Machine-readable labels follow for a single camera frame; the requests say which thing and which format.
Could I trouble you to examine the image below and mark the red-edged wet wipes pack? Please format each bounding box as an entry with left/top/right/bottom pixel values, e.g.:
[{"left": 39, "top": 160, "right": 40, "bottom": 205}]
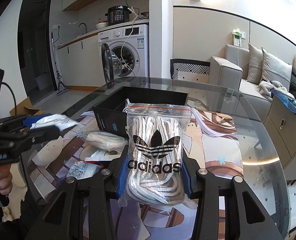
[{"left": 66, "top": 160, "right": 103, "bottom": 180}]

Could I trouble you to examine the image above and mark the bagged white rope coil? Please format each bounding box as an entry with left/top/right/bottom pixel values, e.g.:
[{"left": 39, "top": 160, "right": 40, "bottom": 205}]
[{"left": 84, "top": 132, "right": 128, "bottom": 153}]

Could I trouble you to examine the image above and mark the white printed plastic packet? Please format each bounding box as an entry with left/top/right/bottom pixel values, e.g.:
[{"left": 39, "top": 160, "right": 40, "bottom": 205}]
[{"left": 30, "top": 114, "right": 79, "bottom": 131}]

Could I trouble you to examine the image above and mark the adidas bag of laces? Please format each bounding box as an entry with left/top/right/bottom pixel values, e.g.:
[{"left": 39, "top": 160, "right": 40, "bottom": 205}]
[{"left": 118, "top": 106, "right": 197, "bottom": 210}]

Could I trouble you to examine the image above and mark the person's left hand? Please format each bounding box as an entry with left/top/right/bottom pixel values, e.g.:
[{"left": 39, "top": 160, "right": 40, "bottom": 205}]
[{"left": 0, "top": 164, "right": 13, "bottom": 207}]

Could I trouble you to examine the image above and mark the blue cloth on table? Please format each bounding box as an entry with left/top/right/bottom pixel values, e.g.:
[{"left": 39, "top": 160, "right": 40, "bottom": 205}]
[{"left": 23, "top": 114, "right": 51, "bottom": 128}]

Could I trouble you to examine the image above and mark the cardboard box on floor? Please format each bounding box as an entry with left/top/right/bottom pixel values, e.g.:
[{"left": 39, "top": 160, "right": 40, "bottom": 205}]
[{"left": 9, "top": 97, "right": 45, "bottom": 116}]

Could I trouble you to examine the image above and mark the white cat plush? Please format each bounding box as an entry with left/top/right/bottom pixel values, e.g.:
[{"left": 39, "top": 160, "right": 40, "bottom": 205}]
[{"left": 32, "top": 136, "right": 64, "bottom": 166}]

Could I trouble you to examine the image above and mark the black cardboard box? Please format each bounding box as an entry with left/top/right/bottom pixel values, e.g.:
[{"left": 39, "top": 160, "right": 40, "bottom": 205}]
[{"left": 92, "top": 86, "right": 188, "bottom": 139}]

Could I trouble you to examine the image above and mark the beige sofa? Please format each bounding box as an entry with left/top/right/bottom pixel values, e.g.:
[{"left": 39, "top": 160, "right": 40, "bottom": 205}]
[{"left": 208, "top": 44, "right": 271, "bottom": 121}]

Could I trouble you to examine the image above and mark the beige side cabinet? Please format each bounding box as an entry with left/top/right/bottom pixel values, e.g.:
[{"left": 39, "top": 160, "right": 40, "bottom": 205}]
[{"left": 264, "top": 96, "right": 296, "bottom": 180}]

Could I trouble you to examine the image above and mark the patterned black white chair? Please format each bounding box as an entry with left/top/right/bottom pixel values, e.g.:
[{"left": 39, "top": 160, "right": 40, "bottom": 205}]
[{"left": 170, "top": 59, "right": 210, "bottom": 83}]

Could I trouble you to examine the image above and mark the grey fluffy blanket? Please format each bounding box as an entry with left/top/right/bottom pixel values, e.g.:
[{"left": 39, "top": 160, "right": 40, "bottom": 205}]
[{"left": 258, "top": 80, "right": 289, "bottom": 101}]

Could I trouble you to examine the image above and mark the black kitchen faucet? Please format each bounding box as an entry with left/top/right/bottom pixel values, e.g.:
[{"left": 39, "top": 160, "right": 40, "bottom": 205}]
[{"left": 78, "top": 22, "right": 88, "bottom": 36}]

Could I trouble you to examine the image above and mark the grey cushion left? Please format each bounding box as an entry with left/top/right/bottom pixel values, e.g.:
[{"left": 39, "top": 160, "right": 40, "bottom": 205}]
[{"left": 247, "top": 43, "right": 263, "bottom": 85}]

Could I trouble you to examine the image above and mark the grey cushion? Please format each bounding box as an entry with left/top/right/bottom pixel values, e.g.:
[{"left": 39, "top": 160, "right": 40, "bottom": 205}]
[
  {"left": 260, "top": 47, "right": 292, "bottom": 90},
  {"left": 247, "top": 43, "right": 263, "bottom": 85}
]

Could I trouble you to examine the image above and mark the white washing machine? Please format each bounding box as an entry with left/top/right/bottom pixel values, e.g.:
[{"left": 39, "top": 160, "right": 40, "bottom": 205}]
[{"left": 97, "top": 24, "right": 150, "bottom": 83}]

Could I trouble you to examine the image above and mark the white bowl on counter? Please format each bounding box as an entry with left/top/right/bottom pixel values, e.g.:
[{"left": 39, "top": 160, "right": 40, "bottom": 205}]
[{"left": 96, "top": 21, "right": 109, "bottom": 30}]

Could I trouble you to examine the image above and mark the grey cushion right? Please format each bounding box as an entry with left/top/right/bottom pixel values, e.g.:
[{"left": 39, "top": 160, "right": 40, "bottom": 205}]
[{"left": 260, "top": 47, "right": 292, "bottom": 90}]

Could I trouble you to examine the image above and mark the black pressure cooker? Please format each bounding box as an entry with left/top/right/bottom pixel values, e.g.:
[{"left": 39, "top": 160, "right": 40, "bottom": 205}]
[{"left": 105, "top": 5, "right": 132, "bottom": 25}]

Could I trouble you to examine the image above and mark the mop against wall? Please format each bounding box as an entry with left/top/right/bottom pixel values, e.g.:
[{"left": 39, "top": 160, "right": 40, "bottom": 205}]
[{"left": 51, "top": 32, "right": 69, "bottom": 96}]

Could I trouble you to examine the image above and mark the wall phone with plant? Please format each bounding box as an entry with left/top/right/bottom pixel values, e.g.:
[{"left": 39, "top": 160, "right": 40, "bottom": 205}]
[{"left": 232, "top": 28, "right": 246, "bottom": 47}]

